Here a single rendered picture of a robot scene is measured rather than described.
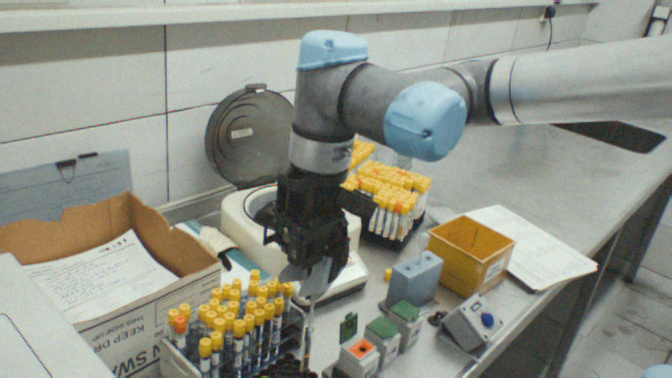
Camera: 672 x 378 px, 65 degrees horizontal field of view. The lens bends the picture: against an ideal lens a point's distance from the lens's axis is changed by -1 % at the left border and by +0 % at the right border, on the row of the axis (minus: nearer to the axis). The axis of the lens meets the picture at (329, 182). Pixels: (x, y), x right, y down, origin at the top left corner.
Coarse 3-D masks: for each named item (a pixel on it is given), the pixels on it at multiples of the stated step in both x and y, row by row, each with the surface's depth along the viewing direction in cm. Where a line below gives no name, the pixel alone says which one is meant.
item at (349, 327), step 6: (348, 318) 79; (354, 318) 80; (342, 324) 78; (348, 324) 79; (354, 324) 81; (342, 330) 78; (348, 330) 80; (354, 330) 81; (342, 336) 79; (348, 336) 80; (342, 342) 79
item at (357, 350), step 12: (360, 336) 81; (348, 348) 79; (360, 348) 79; (372, 348) 79; (348, 360) 79; (360, 360) 77; (372, 360) 78; (348, 372) 79; (360, 372) 78; (372, 372) 80
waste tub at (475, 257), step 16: (448, 224) 113; (464, 224) 117; (480, 224) 114; (432, 240) 108; (448, 240) 116; (464, 240) 118; (480, 240) 115; (496, 240) 112; (512, 240) 109; (448, 256) 106; (464, 256) 103; (480, 256) 116; (496, 256) 104; (448, 272) 107; (464, 272) 104; (480, 272) 101; (496, 272) 108; (448, 288) 108; (464, 288) 105; (480, 288) 105
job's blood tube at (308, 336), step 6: (306, 330) 78; (312, 330) 78; (306, 336) 77; (312, 336) 78; (306, 342) 78; (312, 342) 78; (306, 348) 78; (306, 354) 79; (306, 360) 79; (300, 366) 81; (306, 366) 80; (306, 372) 80
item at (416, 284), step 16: (416, 256) 99; (432, 256) 100; (400, 272) 94; (416, 272) 94; (432, 272) 98; (400, 288) 95; (416, 288) 96; (432, 288) 101; (384, 304) 99; (416, 304) 99; (432, 304) 101
